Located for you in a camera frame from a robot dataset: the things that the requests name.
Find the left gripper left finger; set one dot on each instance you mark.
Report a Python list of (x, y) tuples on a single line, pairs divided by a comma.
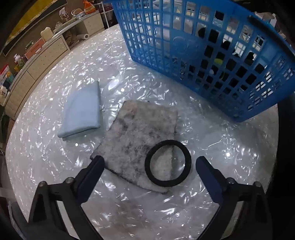
[(87, 179)]

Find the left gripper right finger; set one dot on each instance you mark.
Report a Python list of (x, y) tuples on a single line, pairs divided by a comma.
[(212, 178)]

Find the light blue cloth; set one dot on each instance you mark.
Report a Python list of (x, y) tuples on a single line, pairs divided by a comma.
[(81, 113)]

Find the grey fluffy mat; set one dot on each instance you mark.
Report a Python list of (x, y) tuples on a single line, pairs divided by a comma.
[(137, 128)]

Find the blue plastic laundry basket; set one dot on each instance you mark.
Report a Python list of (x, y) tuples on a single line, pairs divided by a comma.
[(218, 49)]

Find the pink rectangular box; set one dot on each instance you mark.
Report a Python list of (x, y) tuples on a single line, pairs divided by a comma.
[(34, 48)]

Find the paper roll in cabinet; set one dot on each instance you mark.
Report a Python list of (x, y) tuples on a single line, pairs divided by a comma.
[(82, 37)]

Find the cream TV cabinet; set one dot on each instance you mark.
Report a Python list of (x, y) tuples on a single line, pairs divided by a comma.
[(44, 60)]

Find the cream plastic jug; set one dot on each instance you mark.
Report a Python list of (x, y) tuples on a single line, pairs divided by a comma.
[(46, 34)]

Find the orange bag on cabinet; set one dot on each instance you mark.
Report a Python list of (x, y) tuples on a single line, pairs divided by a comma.
[(89, 8)]

